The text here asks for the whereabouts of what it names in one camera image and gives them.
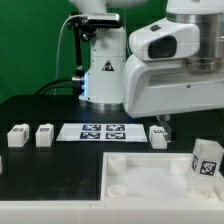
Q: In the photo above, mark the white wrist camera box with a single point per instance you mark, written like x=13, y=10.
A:
x=164, y=40

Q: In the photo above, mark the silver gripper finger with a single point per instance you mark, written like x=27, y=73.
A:
x=164, y=122

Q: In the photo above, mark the white square table top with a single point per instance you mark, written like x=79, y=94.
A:
x=152, y=176

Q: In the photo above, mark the black camera stand pole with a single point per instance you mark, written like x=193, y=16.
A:
x=79, y=64

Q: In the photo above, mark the white front fence bar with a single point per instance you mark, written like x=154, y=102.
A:
x=96, y=212

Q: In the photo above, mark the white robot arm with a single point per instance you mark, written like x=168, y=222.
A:
x=110, y=50

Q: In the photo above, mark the black camera on stand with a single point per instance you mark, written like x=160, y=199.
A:
x=88, y=24

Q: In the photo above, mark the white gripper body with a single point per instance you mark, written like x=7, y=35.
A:
x=166, y=87

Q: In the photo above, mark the white sheet with tags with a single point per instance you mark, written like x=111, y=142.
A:
x=102, y=132

